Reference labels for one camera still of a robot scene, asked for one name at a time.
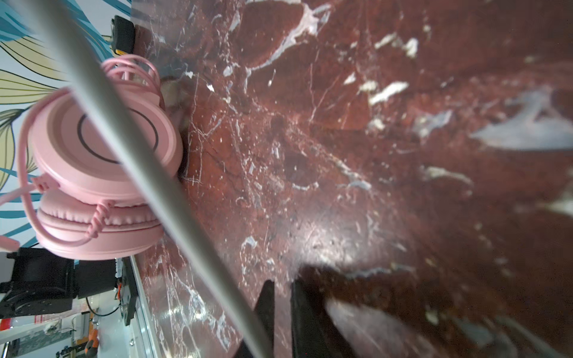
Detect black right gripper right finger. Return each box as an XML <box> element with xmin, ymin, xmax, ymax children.
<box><xmin>290</xmin><ymin>279</ymin><xmax>356</xmax><ymax>357</ymax></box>

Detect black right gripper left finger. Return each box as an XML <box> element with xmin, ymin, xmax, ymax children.
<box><xmin>233</xmin><ymin>279</ymin><xmax>276</xmax><ymax>358</ymax></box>

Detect pink headphones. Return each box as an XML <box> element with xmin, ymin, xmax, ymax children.
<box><xmin>2</xmin><ymin>55</ymin><xmax>183</xmax><ymax>260</ymax></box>

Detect white headphone cable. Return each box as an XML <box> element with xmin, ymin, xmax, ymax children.
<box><xmin>13</xmin><ymin>0</ymin><xmax>275</xmax><ymax>358</ymax></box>

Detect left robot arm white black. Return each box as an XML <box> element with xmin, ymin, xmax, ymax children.
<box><xmin>1</xmin><ymin>248</ymin><xmax>116</xmax><ymax>319</ymax></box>

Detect black yellow tape measure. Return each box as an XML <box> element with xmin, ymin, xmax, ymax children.
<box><xmin>111</xmin><ymin>16</ymin><xmax>136</xmax><ymax>55</ymax></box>

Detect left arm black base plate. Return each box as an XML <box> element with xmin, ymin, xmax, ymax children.
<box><xmin>120</xmin><ymin>257</ymin><xmax>139</xmax><ymax>326</ymax></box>

